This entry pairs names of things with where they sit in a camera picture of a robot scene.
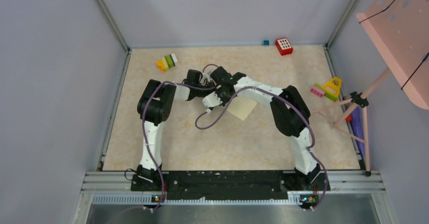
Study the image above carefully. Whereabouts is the cream yellow envelope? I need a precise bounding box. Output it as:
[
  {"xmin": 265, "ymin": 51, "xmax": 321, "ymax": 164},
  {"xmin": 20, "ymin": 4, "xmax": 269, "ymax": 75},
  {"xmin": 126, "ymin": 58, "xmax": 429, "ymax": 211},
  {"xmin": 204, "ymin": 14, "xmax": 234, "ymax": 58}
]
[{"xmin": 227, "ymin": 97, "xmax": 257, "ymax": 121}]

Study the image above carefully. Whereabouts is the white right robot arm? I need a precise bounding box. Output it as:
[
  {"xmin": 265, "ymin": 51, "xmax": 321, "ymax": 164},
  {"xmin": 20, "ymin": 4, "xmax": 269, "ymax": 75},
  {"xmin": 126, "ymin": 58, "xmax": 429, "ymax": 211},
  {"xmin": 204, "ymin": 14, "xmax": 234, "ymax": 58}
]
[{"xmin": 203, "ymin": 67, "xmax": 321, "ymax": 190}]

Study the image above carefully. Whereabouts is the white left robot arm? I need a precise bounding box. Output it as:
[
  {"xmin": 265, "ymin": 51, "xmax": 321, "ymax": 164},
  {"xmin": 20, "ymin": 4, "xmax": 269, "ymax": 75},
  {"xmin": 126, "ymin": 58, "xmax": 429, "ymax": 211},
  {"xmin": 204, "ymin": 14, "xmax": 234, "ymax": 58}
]
[{"xmin": 136, "ymin": 69, "xmax": 215, "ymax": 190}]

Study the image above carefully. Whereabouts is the striped toy block stack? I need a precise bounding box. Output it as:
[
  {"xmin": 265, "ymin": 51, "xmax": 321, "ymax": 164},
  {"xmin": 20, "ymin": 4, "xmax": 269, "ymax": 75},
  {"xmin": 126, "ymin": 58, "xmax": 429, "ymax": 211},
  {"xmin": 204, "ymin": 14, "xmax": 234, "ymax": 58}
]
[{"xmin": 156, "ymin": 53, "xmax": 178, "ymax": 72}]

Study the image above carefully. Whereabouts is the red grid toy block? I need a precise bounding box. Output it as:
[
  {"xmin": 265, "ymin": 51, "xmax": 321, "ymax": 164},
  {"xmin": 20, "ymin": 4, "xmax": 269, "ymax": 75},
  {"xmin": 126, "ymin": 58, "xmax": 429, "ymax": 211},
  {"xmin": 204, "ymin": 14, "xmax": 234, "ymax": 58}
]
[{"xmin": 275, "ymin": 37, "xmax": 293, "ymax": 56}]

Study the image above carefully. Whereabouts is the pink toy brick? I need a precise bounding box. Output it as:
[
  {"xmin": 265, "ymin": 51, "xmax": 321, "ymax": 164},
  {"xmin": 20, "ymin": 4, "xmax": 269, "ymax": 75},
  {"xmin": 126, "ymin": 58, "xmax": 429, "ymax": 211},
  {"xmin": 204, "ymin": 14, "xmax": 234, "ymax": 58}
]
[{"xmin": 310, "ymin": 83, "xmax": 326, "ymax": 98}]

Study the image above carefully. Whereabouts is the yellow triangle toy block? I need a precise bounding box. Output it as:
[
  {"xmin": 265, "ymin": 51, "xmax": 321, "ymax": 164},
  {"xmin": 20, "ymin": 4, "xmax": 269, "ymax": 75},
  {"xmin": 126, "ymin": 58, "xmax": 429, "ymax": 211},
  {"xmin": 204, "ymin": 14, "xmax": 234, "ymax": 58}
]
[{"xmin": 322, "ymin": 77, "xmax": 342, "ymax": 102}]

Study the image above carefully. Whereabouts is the purple rolled mat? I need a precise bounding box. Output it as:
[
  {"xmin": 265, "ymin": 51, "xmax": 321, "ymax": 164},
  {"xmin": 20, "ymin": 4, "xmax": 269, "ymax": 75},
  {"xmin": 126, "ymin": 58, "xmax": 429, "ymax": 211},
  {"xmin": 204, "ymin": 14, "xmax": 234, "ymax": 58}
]
[{"xmin": 351, "ymin": 108, "xmax": 365, "ymax": 156}]

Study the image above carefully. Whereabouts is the pink music stand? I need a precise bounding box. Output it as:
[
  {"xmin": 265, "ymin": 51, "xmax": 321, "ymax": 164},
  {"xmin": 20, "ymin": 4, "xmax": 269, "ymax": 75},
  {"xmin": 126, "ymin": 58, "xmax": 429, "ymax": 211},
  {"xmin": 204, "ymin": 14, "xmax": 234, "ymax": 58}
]
[{"xmin": 313, "ymin": 0, "xmax": 428, "ymax": 176}]

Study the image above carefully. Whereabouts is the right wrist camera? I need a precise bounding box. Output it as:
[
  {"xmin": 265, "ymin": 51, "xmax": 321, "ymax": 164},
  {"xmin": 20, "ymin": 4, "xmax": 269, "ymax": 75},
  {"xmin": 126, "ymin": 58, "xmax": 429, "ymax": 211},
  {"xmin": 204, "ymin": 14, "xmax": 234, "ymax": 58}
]
[{"xmin": 202, "ymin": 92, "xmax": 225, "ymax": 114}]

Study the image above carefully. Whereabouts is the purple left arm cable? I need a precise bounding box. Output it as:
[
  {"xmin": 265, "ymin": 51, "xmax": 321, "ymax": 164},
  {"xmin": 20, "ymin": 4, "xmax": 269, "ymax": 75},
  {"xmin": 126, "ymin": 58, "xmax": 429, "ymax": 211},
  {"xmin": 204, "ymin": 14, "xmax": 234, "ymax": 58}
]
[{"xmin": 107, "ymin": 64, "xmax": 222, "ymax": 224}]

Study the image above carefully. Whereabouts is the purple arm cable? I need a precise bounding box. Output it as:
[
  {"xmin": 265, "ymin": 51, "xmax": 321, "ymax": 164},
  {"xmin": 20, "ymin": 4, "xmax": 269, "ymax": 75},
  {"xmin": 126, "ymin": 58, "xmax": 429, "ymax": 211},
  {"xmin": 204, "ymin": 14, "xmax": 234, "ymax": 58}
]
[
  {"xmin": 107, "ymin": 64, "xmax": 222, "ymax": 224},
  {"xmin": 195, "ymin": 85, "xmax": 330, "ymax": 211}
]

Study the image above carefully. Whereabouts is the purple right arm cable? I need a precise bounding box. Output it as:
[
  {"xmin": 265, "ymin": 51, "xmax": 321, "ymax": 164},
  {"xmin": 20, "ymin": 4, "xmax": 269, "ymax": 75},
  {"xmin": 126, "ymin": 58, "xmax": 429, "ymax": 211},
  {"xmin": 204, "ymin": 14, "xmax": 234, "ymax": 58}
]
[{"xmin": 195, "ymin": 85, "xmax": 330, "ymax": 211}]

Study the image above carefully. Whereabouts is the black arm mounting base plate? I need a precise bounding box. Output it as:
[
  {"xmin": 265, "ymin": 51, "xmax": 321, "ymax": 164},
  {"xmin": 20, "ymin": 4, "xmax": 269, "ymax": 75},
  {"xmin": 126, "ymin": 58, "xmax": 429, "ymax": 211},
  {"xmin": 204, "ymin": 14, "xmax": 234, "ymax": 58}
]
[{"xmin": 131, "ymin": 170, "xmax": 330, "ymax": 201}]

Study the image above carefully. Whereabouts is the aluminium frame rail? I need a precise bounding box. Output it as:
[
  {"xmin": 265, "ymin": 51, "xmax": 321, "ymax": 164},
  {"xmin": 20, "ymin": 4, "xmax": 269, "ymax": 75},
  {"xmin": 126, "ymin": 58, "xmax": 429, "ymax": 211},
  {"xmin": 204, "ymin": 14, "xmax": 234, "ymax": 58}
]
[{"xmin": 73, "ymin": 170, "xmax": 397, "ymax": 223}]

